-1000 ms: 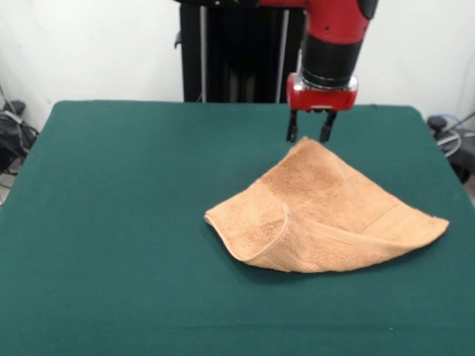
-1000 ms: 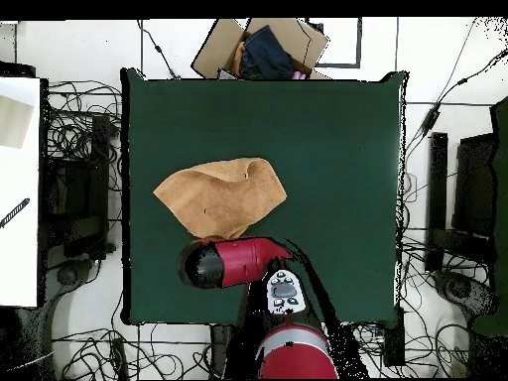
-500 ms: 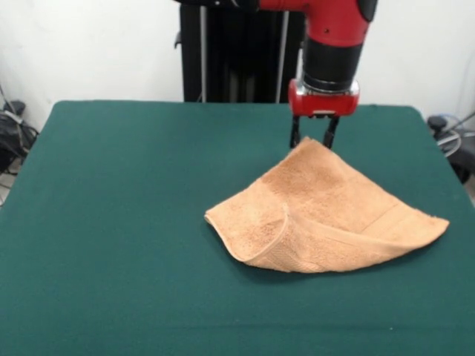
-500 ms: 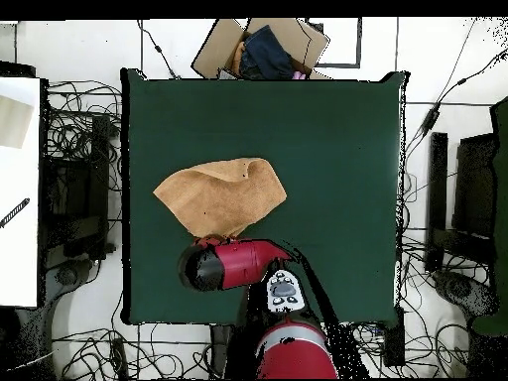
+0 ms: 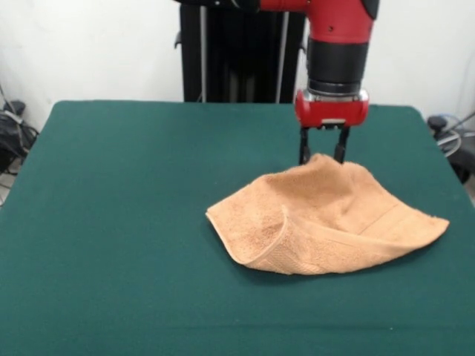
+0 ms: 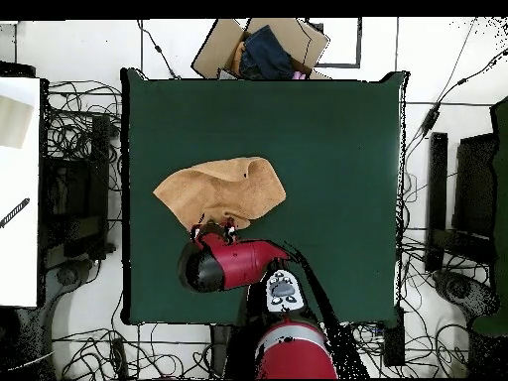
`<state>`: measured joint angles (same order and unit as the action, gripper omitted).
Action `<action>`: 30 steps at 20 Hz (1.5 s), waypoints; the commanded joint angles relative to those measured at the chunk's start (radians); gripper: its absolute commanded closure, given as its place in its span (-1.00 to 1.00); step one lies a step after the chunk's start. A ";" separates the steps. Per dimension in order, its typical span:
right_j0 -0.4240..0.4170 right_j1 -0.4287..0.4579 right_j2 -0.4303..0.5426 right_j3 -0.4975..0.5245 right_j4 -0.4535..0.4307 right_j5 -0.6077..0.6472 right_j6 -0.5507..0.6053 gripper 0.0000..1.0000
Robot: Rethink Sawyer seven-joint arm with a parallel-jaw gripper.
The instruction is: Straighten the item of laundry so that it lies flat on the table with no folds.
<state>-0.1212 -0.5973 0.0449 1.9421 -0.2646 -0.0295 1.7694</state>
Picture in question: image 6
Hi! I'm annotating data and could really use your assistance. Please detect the tan terry towel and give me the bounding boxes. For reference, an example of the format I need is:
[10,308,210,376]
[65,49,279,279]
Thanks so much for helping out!
[152,156,288,232]

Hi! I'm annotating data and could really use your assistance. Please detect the orange cloth item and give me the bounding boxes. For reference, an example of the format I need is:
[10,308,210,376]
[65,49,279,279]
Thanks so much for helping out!
[231,41,246,75]

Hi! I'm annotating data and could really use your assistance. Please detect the black metal stand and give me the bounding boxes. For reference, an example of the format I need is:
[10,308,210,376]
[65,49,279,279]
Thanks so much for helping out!
[39,113,113,261]

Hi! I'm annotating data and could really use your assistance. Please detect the dark green table cloth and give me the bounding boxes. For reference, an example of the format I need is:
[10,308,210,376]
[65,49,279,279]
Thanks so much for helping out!
[119,67,410,326]

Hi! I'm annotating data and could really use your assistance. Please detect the brown cardboard box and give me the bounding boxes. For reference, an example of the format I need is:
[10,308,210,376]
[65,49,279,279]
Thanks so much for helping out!
[190,17,330,80]

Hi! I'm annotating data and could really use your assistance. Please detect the dark blue jeans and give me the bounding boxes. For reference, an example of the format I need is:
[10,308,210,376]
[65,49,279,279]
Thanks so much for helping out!
[238,24,295,80]

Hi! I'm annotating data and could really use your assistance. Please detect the white desk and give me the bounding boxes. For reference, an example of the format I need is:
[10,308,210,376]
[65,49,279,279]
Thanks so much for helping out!
[0,75,42,309]

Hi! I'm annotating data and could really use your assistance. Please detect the beige cardboard piece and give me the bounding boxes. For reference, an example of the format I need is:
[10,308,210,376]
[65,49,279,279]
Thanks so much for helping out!
[0,94,34,150]

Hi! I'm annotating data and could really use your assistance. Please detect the dark green fabric sheet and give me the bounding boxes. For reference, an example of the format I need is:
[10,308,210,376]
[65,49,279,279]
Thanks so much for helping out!
[471,96,508,338]

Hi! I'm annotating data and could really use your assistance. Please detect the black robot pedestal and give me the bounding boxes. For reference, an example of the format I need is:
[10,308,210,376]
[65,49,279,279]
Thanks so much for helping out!
[208,323,259,380]

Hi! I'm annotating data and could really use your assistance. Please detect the black cable with inline plug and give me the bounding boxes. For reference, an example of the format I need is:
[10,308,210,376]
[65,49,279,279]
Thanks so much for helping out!
[136,19,182,80]

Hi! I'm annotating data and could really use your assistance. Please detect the black ribbed strap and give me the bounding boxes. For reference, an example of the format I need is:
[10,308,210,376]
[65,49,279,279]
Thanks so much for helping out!
[0,196,32,230]

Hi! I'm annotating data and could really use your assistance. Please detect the black cable with adapter block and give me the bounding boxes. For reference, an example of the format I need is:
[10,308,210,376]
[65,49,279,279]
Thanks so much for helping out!
[402,47,508,168]

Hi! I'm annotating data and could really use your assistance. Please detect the black metal frame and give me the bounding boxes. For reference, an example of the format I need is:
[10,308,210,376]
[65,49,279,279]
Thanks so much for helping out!
[424,131,499,273]

